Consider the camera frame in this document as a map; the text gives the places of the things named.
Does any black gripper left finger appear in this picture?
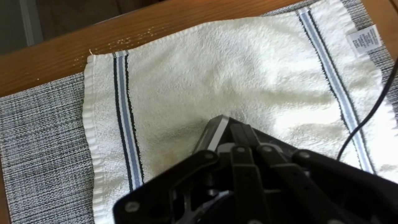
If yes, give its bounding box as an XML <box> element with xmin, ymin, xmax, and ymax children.
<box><xmin>111</xmin><ymin>114</ymin><xmax>253</xmax><ymax>224</ymax></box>

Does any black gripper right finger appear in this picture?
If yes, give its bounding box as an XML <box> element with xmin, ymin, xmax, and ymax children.
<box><xmin>227</xmin><ymin>118</ymin><xmax>398</xmax><ymax>224</ymax></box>

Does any white towel with blue stripes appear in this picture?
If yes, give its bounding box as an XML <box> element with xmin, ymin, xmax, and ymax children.
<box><xmin>80</xmin><ymin>0</ymin><xmax>398</xmax><ymax>224</ymax></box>

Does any grey woven placemat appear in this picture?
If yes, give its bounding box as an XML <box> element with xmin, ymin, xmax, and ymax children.
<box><xmin>0</xmin><ymin>0</ymin><xmax>398</xmax><ymax>224</ymax></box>

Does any wooden bedside table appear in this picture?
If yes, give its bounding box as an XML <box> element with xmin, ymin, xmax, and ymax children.
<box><xmin>0</xmin><ymin>0</ymin><xmax>398</xmax><ymax>224</ymax></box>

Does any thin black clock cable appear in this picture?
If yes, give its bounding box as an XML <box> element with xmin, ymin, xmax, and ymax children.
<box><xmin>335</xmin><ymin>54</ymin><xmax>398</xmax><ymax>161</ymax></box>

